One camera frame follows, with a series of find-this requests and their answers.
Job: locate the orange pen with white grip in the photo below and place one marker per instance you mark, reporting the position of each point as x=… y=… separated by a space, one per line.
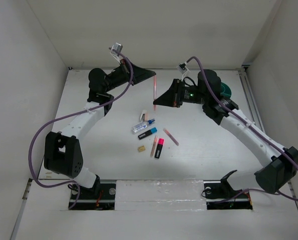
x=154 y=91

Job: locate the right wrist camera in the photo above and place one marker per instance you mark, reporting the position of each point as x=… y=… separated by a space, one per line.
x=182 y=67

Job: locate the small tan eraser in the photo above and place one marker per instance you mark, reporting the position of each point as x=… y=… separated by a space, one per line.
x=141 y=148

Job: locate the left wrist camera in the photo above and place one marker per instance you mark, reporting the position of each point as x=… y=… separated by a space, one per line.
x=115 y=50

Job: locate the clear blue-capped glue bottle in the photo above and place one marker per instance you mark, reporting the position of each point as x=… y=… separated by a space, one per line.
x=143 y=125

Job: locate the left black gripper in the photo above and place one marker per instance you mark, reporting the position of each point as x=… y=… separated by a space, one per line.
x=140 y=74

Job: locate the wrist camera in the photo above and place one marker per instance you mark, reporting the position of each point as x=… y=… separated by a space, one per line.
x=182 y=67
x=115 y=50

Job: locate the pink black highlighter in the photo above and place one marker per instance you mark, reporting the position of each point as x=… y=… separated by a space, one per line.
x=159 y=148

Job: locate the teal round divided organizer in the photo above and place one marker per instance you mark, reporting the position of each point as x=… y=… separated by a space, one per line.
x=225 y=91

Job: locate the pink translucent pen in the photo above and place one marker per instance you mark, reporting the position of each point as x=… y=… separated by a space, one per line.
x=171 y=136

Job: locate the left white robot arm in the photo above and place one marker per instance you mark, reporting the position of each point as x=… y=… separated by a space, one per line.
x=63 y=154

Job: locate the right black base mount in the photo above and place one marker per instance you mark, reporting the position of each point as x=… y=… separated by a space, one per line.
x=219 y=195

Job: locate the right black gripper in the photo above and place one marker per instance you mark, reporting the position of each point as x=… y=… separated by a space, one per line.
x=173 y=96

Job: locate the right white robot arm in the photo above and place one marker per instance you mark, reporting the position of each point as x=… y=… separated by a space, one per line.
x=277 y=161

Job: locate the orange thin pencil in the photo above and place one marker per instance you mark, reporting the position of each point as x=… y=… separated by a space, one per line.
x=152 y=154

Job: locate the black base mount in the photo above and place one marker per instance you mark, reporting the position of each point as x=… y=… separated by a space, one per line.
x=219 y=195
x=103 y=201

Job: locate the blue black highlighter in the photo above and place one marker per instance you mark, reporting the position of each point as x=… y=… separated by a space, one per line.
x=147 y=133

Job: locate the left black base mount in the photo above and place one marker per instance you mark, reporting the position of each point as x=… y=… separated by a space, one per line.
x=103 y=201

